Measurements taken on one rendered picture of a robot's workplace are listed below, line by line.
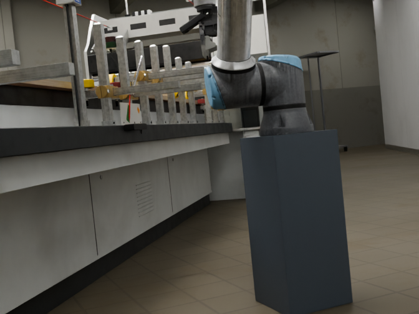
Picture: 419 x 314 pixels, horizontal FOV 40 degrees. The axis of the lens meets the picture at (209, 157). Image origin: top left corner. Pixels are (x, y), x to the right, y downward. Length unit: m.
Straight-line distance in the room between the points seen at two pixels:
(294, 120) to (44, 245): 1.06
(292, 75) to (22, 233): 1.10
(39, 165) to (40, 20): 8.75
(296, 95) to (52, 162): 0.85
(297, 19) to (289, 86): 10.42
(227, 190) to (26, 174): 3.64
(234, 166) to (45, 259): 3.20
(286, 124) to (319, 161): 0.16
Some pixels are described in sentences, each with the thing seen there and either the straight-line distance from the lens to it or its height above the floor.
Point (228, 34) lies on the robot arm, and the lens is 1.87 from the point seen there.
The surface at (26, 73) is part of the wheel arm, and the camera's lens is 1.48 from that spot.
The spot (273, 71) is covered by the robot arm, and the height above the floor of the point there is 0.81.
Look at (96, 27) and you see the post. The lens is 2.47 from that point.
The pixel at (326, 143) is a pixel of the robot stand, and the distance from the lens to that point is 1.97.
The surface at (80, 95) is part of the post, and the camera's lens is 2.18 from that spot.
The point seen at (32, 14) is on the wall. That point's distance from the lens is 10.59.
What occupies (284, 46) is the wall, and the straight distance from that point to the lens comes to 12.09.
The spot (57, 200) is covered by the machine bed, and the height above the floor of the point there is 0.42.
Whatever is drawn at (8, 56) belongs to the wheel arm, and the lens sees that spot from 1.21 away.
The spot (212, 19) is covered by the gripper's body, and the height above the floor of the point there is 1.08.
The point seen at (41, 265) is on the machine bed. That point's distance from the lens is 2.28.
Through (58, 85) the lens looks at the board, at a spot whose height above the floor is 0.88.
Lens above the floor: 0.63
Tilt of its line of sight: 2 degrees down
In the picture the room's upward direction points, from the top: 6 degrees counter-clockwise
